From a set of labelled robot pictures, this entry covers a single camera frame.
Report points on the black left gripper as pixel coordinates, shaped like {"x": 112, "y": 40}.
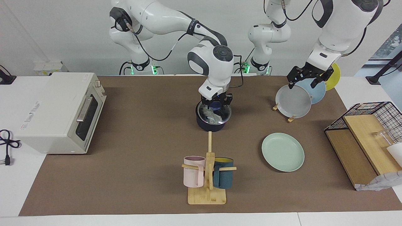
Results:
{"x": 314, "y": 69}

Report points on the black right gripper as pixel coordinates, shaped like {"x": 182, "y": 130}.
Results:
{"x": 216, "y": 101}

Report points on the white vermicelli bundle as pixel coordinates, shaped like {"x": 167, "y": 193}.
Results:
{"x": 212, "y": 116}

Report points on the glass lid blue knob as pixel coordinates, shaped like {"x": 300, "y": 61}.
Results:
{"x": 224, "y": 116}

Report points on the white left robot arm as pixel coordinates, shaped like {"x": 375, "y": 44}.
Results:
{"x": 336, "y": 28}

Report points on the light blue plate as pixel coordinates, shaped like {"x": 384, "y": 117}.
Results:
{"x": 317, "y": 92}

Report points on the yellow plate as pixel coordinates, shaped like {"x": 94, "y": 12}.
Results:
{"x": 335, "y": 78}

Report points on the grey plate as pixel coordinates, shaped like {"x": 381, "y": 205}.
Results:
{"x": 292, "y": 102}

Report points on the wooden plate rack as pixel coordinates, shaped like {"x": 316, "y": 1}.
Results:
{"x": 291, "y": 119}

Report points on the mint green plate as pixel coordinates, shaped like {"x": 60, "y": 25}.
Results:
{"x": 282, "y": 152}

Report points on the dark blue saucepan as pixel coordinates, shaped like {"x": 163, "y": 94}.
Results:
{"x": 210, "y": 127}

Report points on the dark teal mug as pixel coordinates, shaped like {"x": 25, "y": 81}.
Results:
{"x": 223, "y": 177}

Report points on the pink mug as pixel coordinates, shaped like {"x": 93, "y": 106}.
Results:
{"x": 192, "y": 175}

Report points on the black metal stand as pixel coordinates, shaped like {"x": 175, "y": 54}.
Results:
{"x": 381, "y": 70}

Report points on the light bamboo board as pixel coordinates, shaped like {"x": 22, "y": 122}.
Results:
{"x": 367, "y": 138}

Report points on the brown wooden board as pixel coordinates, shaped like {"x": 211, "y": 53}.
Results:
{"x": 348, "y": 157}

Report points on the wooden mug tree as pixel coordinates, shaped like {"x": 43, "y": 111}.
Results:
{"x": 207, "y": 196}

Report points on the window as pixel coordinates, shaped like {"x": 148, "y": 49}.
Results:
{"x": 392, "y": 44}

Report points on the clear glass cup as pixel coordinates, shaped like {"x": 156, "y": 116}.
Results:
{"x": 384, "y": 136}

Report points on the white cup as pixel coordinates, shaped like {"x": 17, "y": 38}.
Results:
{"x": 396, "y": 153}

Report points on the brown table mat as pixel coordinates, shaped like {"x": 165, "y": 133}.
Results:
{"x": 125, "y": 182}

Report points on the grey patterned bag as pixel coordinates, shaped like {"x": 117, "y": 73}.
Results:
{"x": 381, "y": 182}

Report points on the white toaster oven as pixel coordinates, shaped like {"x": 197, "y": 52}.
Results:
{"x": 53, "y": 113}

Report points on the white power strip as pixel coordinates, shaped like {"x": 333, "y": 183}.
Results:
{"x": 47, "y": 67}

